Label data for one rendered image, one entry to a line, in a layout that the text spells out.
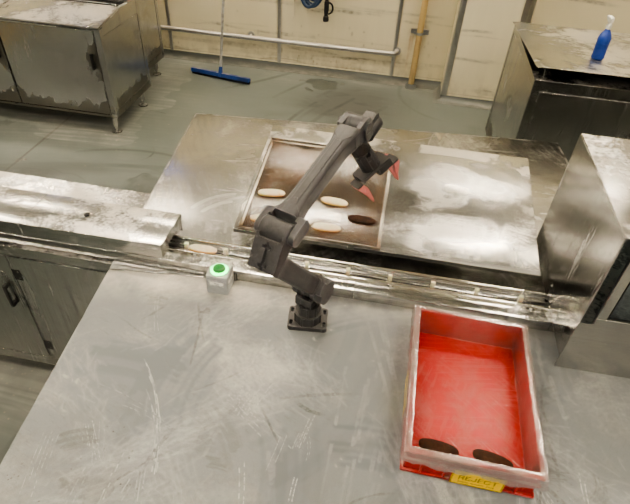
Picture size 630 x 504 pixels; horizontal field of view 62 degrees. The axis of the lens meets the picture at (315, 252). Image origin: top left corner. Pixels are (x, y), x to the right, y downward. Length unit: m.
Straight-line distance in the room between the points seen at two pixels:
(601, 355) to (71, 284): 1.75
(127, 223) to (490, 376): 1.25
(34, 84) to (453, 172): 3.33
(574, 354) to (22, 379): 2.25
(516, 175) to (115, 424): 1.64
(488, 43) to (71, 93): 3.35
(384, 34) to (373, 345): 3.99
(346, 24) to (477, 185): 3.37
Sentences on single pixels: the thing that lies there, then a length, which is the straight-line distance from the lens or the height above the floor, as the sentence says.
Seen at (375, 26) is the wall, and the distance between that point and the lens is 5.23.
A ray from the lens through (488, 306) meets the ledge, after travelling 1.74.
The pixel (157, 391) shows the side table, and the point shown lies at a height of 0.82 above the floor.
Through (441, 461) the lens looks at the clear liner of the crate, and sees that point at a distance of 1.31.
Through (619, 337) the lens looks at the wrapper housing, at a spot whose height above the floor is 0.98.
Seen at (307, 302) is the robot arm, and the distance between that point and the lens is 1.53.
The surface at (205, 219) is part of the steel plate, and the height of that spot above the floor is 0.82.
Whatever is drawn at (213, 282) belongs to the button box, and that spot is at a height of 0.87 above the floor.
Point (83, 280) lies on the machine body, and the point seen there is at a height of 0.69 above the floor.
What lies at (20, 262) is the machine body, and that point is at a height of 0.73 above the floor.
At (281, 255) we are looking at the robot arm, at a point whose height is 1.26.
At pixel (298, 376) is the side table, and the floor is 0.82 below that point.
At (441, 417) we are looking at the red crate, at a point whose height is 0.82.
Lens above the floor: 2.04
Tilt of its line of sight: 41 degrees down
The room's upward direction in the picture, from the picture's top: 4 degrees clockwise
